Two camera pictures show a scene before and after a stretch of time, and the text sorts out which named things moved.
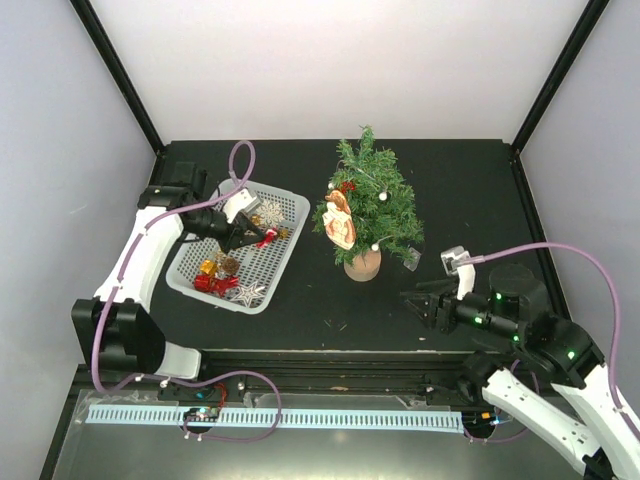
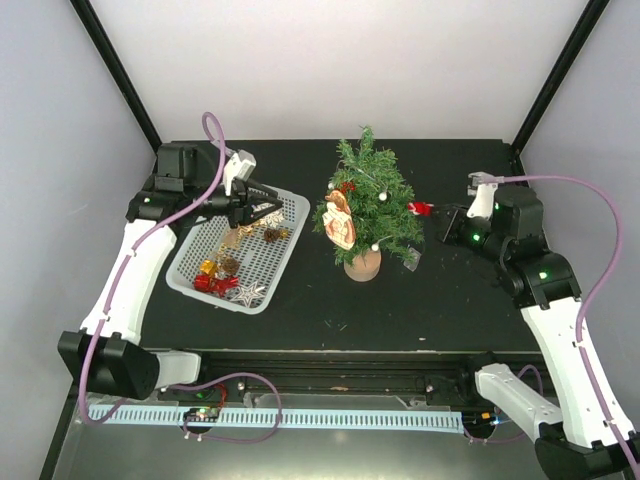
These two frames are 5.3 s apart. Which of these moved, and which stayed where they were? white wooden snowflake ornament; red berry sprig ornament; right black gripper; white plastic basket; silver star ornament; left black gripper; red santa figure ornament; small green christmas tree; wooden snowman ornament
Moved: red santa figure ornament; right black gripper; left black gripper
Stayed: red berry sprig ornament; white plastic basket; wooden snowman ornament; white wooden snowflake ornament; small green christmas tree; silver star ornament
